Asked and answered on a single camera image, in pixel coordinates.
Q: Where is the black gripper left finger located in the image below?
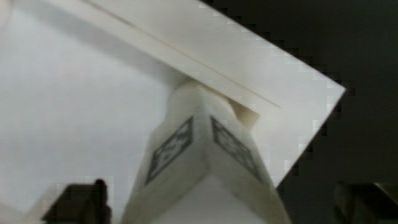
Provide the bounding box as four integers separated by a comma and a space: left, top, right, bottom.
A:
41, 179, 112, 224

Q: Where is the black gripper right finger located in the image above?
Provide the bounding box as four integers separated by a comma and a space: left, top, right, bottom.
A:
334, 182, 398, 224

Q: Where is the white table leg with tag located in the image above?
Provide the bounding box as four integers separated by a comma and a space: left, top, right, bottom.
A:
121, 81, 292, 224

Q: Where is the white square tabletop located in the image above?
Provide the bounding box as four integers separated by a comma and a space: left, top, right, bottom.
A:
0, 0, 345, 224

